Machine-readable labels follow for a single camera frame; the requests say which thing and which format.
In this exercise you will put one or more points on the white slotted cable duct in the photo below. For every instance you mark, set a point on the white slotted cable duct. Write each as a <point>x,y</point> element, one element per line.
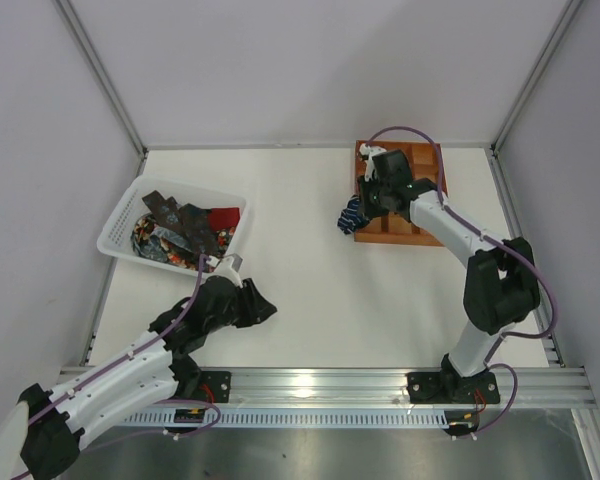
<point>400,418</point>

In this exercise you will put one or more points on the red tie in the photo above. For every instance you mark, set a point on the red tie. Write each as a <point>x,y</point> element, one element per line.
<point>223,218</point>

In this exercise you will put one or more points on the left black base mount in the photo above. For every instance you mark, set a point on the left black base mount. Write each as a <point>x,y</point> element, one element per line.
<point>209,386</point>

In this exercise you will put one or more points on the white plastic bin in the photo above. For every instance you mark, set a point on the white plastic bin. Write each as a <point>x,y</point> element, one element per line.
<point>115,238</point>

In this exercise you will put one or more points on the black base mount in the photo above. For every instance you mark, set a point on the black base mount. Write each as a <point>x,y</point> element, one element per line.
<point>209,386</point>
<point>446,387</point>

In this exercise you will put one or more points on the brown patterned tie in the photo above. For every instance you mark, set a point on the brown patterned tie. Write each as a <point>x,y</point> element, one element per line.
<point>169,213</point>

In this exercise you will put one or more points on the aluminium front rail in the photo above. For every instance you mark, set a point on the aluminium front rail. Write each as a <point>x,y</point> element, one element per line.
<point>562,388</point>

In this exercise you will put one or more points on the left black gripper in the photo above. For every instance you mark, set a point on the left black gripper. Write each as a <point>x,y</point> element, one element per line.
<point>247,304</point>

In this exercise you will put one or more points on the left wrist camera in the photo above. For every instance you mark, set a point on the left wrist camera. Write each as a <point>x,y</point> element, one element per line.
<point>227,267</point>

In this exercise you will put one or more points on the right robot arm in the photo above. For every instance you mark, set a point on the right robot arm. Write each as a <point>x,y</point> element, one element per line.
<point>500,288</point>

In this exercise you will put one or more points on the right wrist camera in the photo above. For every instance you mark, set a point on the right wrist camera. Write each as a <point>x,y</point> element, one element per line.
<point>366,153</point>

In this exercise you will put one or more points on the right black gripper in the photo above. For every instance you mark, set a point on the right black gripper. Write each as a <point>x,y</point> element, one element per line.
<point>362,198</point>

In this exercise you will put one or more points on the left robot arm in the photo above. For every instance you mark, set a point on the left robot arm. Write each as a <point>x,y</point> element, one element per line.
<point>66,419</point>

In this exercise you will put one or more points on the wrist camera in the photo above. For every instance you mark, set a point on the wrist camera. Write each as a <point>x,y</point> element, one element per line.
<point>227,267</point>
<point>366,153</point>

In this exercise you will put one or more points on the floral multicolour tie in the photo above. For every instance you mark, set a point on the floral multicolour tie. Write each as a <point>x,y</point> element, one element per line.
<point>160,244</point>

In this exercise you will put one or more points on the navy blue striped tie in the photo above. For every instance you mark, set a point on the navy blue striped tie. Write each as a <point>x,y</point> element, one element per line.
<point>351,219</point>

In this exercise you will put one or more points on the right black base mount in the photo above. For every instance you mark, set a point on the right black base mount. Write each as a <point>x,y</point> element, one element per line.
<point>446,387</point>

